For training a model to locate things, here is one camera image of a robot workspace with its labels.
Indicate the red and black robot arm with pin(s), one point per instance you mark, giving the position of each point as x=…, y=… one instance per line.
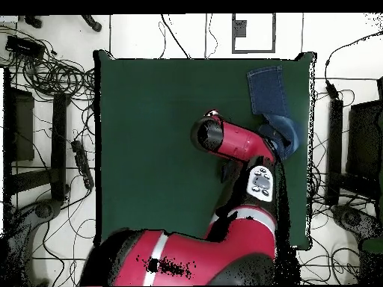
x=209, y=254

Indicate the grey square frame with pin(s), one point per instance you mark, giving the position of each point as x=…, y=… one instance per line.
x=239, y=28

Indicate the dark green table cloth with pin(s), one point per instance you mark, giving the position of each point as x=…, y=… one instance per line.
x=149, y=179

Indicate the black power adapter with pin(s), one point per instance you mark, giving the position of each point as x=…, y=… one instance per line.
x=332, y=89

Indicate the black power strip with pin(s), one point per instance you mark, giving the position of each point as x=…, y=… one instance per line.
x=82, y=163

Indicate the black stand foot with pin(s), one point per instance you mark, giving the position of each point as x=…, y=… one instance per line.
x=33, y=21
x=91, y=23

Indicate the black cabinet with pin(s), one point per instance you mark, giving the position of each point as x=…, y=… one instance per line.
x=365, y=134

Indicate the blue denim jeans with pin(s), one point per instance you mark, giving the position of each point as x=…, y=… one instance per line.
x=266, y=89

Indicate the black upright bar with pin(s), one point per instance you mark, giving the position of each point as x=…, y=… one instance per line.
x=335, y=134

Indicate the black frame stand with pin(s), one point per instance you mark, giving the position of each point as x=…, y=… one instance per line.
x=59, y=143

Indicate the black electronics box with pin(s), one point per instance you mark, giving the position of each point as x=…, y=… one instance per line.
x=24, y=46

